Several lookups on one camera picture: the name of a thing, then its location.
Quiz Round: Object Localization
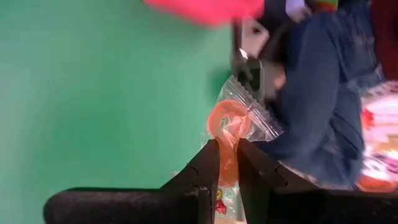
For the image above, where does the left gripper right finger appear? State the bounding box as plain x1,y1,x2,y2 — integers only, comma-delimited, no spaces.
237,138,398,224

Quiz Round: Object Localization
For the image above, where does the clear bag orange ring candy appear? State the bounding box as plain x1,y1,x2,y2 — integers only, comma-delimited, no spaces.
200,74,284,222

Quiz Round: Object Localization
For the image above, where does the white pink patterned item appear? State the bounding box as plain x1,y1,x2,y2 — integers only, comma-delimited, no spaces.
356,80,398,192

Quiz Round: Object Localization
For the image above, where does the dark blue cloth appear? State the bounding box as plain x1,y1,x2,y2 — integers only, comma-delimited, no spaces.
257,0,385,189

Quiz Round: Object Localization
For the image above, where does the person's hand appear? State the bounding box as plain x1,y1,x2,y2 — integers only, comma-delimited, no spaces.
272,67,287,97

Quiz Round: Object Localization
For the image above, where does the red plastic bin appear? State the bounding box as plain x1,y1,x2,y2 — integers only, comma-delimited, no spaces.
142,0,265,27

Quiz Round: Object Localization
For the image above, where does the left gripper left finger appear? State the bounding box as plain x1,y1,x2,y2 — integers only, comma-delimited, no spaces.
43,139,221,224

